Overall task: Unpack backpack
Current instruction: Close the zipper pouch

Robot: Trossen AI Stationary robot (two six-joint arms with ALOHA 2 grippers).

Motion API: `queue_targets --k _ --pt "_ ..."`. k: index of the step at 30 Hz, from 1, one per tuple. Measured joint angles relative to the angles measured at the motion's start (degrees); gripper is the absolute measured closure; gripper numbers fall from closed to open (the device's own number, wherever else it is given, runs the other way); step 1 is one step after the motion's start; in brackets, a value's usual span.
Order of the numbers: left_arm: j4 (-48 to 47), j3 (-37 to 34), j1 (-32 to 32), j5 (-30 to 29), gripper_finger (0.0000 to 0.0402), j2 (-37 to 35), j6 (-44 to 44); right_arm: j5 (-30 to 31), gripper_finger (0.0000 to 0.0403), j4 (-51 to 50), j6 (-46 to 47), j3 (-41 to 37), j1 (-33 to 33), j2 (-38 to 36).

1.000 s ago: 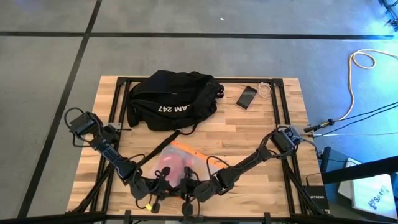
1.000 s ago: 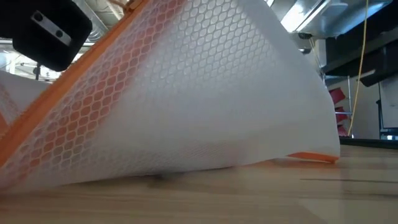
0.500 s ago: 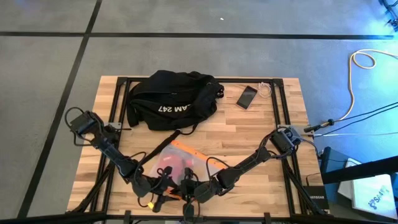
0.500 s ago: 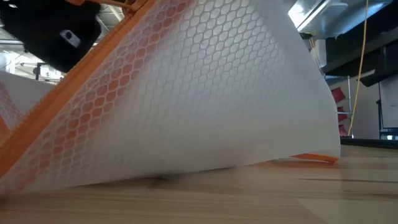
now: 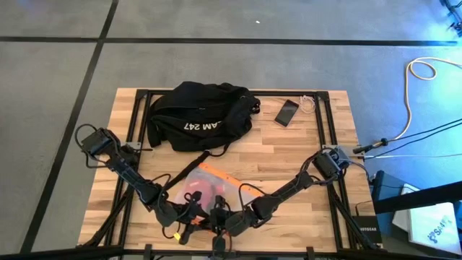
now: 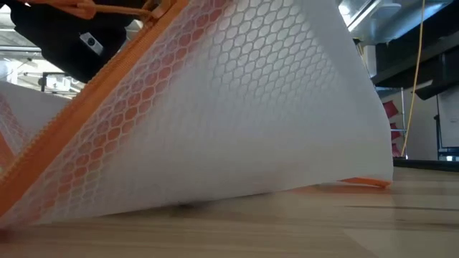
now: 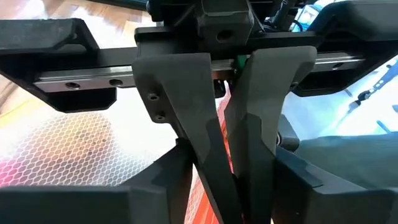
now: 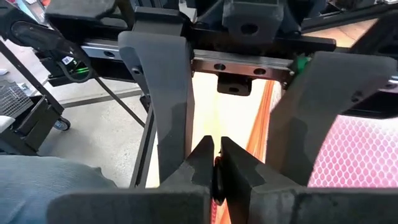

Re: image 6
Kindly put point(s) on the white mesh pouch orange trim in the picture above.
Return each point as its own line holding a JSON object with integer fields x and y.
{"x": 233, "y": 125}

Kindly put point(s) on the ceiling light strip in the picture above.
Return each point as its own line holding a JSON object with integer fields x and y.
{"x": 18, "y": 48}

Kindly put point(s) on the black frame rig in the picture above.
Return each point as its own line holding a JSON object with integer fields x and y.
{"x": 54, "y": 80}

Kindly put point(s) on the black metal table frame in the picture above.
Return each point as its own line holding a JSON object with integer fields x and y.
{"x": 426, "y": 164}

